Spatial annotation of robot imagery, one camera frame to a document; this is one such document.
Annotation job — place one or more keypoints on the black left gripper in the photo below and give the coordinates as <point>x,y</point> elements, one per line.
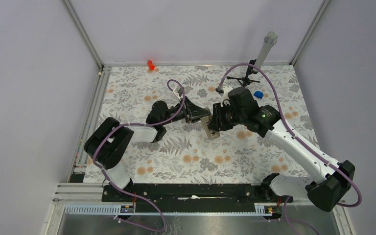
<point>191,115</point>

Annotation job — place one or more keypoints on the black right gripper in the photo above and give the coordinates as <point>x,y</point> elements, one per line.
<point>217,123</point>

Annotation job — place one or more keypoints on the white remote control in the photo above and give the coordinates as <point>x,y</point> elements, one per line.
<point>211,134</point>

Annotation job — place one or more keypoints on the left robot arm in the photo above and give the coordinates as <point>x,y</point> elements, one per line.
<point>107,145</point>

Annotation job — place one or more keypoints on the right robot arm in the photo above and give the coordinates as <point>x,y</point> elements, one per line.
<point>328,179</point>

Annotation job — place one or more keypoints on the floral patterned table mat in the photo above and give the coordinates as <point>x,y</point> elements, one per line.
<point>185,154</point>

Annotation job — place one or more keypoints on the black microphone tripod stand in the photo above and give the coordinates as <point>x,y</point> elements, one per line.
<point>246,80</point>

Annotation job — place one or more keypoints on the blue plastic cap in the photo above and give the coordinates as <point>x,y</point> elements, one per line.
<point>258,94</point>

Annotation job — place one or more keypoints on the red plastic block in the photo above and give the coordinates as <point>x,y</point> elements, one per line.
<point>150,65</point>

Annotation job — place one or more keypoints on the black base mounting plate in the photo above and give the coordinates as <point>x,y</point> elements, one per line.
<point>173,194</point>

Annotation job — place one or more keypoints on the grey microphone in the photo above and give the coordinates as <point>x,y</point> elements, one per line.
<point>269,41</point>

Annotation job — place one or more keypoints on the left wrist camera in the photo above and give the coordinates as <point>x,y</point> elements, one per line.
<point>178,92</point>

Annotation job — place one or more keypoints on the aluminium frame rail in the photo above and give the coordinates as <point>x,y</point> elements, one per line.
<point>75,82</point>

